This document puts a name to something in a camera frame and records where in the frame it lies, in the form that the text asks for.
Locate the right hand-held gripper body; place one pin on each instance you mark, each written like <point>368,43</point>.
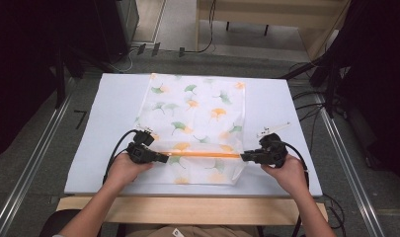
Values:
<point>272,152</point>

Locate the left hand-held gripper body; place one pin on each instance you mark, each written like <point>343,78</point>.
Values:
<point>141,152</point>

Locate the white leaf print pillowcase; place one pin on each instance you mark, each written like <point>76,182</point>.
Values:
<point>197,115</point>

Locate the person's left hand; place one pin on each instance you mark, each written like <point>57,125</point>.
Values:
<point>125,173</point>

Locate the person's right hand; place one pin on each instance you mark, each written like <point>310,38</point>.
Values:
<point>286,176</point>

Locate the white board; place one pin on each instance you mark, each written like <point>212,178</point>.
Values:
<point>273,105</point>

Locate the wooden table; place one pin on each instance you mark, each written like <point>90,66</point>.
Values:
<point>194,210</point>

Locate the white clothing label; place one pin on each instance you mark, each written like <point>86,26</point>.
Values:
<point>177,232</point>

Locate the person's beige trousers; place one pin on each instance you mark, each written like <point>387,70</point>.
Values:
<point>220,231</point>

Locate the black metal stand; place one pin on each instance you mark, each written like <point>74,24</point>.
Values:
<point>329,89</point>

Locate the dark curtain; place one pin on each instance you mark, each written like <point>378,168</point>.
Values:
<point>16,65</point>
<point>378,82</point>

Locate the dark cabinet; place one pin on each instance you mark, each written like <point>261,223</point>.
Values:
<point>102,26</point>

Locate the light wooden bench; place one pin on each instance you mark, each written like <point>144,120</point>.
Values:
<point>273,10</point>

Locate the metal floor rail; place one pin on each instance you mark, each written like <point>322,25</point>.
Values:
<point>29,164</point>
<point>352,171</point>

